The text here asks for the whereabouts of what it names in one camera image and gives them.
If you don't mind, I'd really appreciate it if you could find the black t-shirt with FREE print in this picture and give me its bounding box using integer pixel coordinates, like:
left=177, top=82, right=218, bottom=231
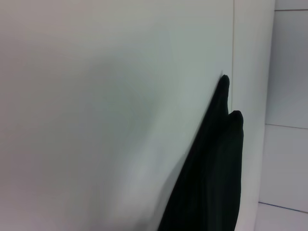
left=157, top=74, right=245, bottom=231

